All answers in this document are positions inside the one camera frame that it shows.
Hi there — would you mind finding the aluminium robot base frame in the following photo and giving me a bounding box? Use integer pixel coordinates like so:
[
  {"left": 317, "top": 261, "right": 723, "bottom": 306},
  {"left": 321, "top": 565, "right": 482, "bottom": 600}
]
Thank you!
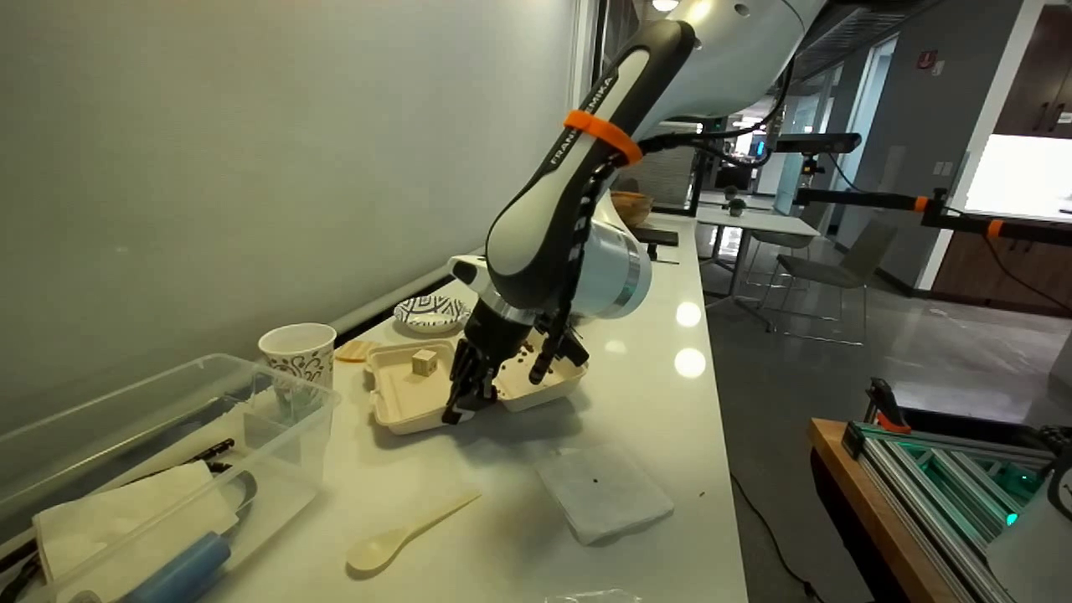
[{"left": 841, "top": 417, "right": 1072, "bottom": 603}]

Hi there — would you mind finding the clear plastic container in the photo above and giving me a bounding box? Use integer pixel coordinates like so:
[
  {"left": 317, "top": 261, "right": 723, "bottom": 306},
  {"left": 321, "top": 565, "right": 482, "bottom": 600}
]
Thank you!
[{"left": 0, "top": 351, "right": 343, "bottom": 603}]

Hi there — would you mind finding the blue handled tool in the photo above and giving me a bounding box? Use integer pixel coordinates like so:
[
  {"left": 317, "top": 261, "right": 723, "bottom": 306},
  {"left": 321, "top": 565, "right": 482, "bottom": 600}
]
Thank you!
[{"left": 112, "top": 533, "right": 238, "bottom": 603}]

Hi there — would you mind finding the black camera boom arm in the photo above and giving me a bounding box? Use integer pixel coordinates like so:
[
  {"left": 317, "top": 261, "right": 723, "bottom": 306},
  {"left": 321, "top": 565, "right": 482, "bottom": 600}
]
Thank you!
[{"left": 781, "top": 182, "right": 1072, "bottom": 246}]

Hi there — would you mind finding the thin black floor cable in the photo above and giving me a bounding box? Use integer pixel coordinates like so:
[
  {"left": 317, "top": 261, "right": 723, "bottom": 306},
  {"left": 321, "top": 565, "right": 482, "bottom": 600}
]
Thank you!
[{"left": 730, "top": 474, "right": 829, "bottom": 603}]

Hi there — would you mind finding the white bowl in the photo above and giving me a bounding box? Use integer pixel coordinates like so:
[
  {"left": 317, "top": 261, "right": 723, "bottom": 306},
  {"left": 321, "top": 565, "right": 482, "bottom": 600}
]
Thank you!
[{"left": 393, "top": 296, "right": 472, "bottom": 340}]

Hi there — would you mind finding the grey office chair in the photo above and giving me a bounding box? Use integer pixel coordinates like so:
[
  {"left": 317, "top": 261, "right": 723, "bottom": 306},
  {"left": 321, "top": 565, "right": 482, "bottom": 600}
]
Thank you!
[{"left": 775, "top": 213, "right": 900, "bottom": 340}]

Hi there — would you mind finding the small wooden spoon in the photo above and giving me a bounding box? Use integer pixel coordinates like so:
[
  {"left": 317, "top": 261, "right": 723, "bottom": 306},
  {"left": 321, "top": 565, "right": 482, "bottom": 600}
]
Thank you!
[{"left": 345, "top": 488, "right": 482, "bottom": 581}]

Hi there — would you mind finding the orange strap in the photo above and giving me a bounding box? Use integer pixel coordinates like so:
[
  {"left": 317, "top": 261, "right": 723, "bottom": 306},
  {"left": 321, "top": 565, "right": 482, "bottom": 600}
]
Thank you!
[{"left": 559, "top": 106, "right": 645, "bottom": 169}]

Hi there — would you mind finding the black clamp with orange tip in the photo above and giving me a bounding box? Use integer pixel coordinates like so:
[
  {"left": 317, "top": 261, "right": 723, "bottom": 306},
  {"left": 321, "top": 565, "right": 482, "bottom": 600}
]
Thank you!
[{"left": 864, "top": 375, "right": 915, "bottom": 437}]

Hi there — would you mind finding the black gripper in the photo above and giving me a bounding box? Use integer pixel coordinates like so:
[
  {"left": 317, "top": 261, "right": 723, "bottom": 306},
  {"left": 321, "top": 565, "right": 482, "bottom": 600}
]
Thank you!
[{"left": 440, "top": 292, "right": 594, "bottom": 430}]

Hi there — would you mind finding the beige compartment lunch pack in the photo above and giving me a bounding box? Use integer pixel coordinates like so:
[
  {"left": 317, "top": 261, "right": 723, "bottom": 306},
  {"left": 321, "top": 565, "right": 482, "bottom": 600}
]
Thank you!
[{"left": 363, "top": 333, "right": 588, "bottom": 442}]

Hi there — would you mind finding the white cloth napkin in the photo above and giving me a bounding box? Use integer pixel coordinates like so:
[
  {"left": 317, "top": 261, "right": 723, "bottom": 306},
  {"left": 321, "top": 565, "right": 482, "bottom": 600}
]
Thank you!
[{"left": 533, "top": 442, "right": 681, "bottom": 550}]

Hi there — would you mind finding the wooden cart top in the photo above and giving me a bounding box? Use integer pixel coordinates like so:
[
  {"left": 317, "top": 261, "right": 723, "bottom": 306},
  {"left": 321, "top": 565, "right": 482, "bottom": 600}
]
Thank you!
[{"left": 808, "top": 417, "right": 951, "bottom": 603}]

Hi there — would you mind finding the black handled utensil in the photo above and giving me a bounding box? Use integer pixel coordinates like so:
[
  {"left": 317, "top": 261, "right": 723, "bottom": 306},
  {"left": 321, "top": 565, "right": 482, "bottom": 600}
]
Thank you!
[{"left": 0, "top": 379, "right": 278, "bottom": 524}]

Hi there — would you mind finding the white background table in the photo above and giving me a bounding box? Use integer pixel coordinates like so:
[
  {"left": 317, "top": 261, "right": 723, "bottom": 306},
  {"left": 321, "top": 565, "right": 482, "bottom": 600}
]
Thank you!
[{"left": 696, "top": 197, "right": 825, "bottom": 246}]

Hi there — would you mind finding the patterned paper cup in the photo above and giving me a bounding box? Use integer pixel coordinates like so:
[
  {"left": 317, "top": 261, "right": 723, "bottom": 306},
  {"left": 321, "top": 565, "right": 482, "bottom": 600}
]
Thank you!
[{"left": 253, "top": 322, "right": 343, "bottom": 388}]

